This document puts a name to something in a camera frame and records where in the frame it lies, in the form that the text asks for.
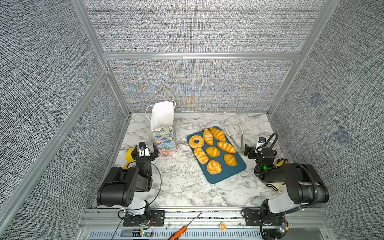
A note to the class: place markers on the white floral paper bag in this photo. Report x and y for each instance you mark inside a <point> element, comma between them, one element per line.
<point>162,116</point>

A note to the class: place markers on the yellow toy spatula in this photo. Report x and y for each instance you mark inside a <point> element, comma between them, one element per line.
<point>129,158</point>

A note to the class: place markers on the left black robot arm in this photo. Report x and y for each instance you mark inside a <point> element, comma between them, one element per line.
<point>120,185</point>

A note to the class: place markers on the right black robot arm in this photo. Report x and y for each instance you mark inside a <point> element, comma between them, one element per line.
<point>304,186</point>

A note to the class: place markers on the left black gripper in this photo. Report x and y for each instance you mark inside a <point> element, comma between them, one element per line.
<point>143,157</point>

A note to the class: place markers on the teal rectangular tray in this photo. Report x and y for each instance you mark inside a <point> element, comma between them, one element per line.
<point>227,171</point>

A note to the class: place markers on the fake long twisted bread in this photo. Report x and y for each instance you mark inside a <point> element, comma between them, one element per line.
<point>201,156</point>

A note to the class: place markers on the fake croissant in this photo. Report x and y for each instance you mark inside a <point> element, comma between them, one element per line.
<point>218,134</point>
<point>208,137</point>
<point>227,147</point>
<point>230,160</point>

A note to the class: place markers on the cream serving tongs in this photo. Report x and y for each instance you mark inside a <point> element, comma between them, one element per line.
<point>235,134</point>

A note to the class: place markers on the fake round striped bun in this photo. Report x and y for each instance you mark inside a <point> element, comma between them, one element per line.
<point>213,152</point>

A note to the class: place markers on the fake croissant top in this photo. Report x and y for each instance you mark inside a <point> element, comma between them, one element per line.
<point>218,134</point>

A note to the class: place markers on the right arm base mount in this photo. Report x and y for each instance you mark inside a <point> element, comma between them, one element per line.
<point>272,226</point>

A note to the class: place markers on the orange handled screwdriver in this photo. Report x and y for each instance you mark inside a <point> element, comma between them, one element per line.
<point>179,233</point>

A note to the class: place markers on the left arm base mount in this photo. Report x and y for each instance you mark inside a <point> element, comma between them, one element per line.
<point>154,217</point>

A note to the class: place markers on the aluminium front rail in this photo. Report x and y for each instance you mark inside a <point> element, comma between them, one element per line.
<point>107,224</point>

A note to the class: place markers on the small orange tag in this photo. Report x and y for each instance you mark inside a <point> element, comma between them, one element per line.
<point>223,227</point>

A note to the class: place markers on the fake ring donut bread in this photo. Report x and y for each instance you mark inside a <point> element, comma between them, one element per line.
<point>196,141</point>

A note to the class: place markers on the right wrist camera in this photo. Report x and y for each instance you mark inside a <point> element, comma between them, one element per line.
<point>261,141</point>

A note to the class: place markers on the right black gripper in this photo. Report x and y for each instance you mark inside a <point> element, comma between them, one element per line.
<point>252,153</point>

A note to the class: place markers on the yellow work glove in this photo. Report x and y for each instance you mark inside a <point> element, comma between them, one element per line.
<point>277,186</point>

